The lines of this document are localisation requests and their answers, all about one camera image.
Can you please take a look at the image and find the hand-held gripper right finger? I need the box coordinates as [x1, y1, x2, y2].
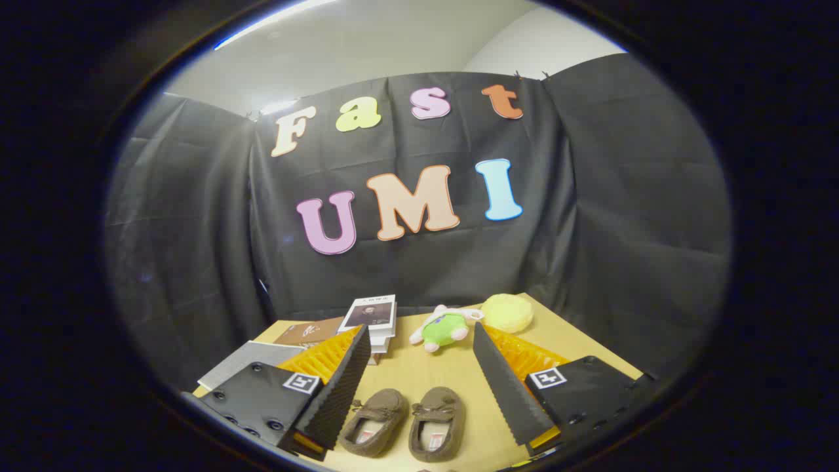
[472, 321, 658, 458]

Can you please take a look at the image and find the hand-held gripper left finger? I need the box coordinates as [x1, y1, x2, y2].
[185, 324, 372, 462]

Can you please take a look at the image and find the brown fuzzy shoe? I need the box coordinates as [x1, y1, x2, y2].
[408, 387, 466, 463]
[339, 388, 410, 458]

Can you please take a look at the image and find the grey fabric storage box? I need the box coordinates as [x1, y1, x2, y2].
[197, 340, 305, 392]

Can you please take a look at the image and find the white portrait cover book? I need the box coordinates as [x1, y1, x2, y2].
[338, 294, 397, 335]

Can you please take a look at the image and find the green and pink plush toy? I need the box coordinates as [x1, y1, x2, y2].
[410, 304, 484, 353]

